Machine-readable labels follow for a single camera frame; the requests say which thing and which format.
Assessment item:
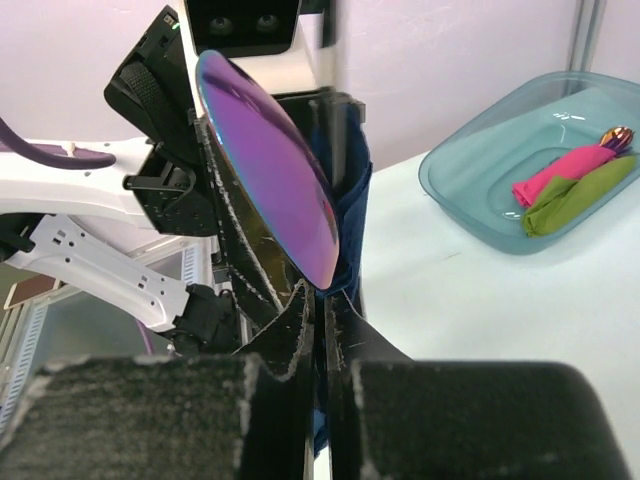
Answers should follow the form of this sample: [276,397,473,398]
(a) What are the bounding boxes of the dark blue paper napkin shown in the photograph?
[313,103,373,457]

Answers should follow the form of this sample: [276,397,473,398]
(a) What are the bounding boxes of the translucent blue plastic bin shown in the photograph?
[418,71,639,255]

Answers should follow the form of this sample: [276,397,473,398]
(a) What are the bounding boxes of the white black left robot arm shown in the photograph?
[1,1,340,479]

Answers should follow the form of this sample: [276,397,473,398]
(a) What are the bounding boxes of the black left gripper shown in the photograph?
[104,5,300,340]

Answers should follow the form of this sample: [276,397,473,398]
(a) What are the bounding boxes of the green rolled napkin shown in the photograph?
[521,155,637,238]

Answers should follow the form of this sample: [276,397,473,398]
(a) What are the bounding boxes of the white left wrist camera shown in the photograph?
[175,1,327,126]

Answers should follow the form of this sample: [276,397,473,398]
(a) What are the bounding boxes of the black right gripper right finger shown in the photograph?
[324,294,631,479]

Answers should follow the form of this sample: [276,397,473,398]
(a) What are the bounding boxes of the pink rolled napkin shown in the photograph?
[512,145,617,208]

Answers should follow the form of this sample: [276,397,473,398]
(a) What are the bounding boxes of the ornate silver table knife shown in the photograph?
[318,0,347,192]

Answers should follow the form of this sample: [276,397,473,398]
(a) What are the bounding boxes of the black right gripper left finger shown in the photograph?
[1,282,314,479]

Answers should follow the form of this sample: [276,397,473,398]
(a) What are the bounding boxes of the gold spoon in bin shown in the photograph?
[599,126,634,154]

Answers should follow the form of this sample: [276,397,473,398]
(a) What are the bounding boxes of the aluminium rail frame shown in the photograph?
[566,0,607,71]

